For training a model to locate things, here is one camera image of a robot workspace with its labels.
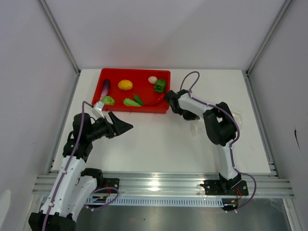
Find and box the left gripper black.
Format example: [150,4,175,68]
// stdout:
[87,111,133,141]

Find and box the green bell pepper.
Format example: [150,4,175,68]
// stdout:
[154,78,167,93]

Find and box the round green cabbage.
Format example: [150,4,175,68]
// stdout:
[101,95,115,105]

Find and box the clear zip top bag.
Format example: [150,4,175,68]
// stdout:
[189,110,244,136]

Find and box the yellow lemon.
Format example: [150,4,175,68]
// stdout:
[118,79,133,91]

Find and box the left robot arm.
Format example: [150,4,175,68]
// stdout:
[28,112,133,231]

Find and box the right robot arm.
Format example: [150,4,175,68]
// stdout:
[164,90,242,194]

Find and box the red chili pepper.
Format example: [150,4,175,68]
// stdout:
[149,93,165,106]

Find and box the light green gourd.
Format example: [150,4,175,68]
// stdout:
[123,98,141,107]

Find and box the small dark green cucumber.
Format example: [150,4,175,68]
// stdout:
[133,94,143,106]

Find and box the red plastic tray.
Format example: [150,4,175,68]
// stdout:
[92,68,171,114]

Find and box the purple eggplant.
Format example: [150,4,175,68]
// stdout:
[100,79,110,100]

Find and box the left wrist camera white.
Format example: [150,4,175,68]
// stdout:
[92,101,104,119]

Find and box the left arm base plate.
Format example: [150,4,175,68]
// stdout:
[98,178,120,195]

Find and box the aluminium rail base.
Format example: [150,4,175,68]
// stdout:
[32,171,295,198]

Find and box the white slotted cable duct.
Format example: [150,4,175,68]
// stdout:
[85,195,238,208]

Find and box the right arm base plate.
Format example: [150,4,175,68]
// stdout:
[199,179,249,196]

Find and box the right frame post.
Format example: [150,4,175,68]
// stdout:
[245,0,294,77]

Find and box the frame post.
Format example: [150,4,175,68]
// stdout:
[37,0,81,75]
[245,0,294,77]

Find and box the left frame post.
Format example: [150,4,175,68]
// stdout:
[37,0,81,75]

